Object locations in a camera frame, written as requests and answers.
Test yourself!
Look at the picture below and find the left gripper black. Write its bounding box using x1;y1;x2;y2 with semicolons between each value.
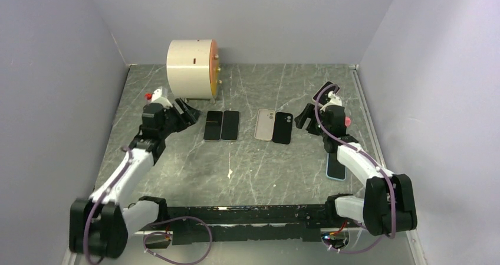
159;97;201;139

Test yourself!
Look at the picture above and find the black phone case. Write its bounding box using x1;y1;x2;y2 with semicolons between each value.
272;112;293;145

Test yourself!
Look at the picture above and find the black smartphone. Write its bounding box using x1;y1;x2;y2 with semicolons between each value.
221;110;240;141

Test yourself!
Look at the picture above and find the beige phone case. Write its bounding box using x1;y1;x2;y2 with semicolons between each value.
254;109;275;141

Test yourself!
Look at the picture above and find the phone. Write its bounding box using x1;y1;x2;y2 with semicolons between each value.
326;153;347;181
203;111;223;141
312;81;340;106

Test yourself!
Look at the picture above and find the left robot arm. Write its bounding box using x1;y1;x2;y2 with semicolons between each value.
68;98;201;264

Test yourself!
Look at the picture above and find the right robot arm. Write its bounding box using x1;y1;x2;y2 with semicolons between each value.
294;103;417;236

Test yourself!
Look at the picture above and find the phone in blue case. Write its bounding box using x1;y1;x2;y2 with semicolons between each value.
326;153;347;181

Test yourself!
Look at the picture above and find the white cylindrical drum device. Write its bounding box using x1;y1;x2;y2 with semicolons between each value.
166;39;221;102

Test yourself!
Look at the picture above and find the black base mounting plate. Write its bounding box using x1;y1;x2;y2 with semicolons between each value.
130;204;362;246

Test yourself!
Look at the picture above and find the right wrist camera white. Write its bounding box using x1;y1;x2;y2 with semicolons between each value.
319;91;343;111

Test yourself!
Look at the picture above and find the aluminium frame rail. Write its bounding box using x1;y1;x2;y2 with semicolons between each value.
61;230;428;264

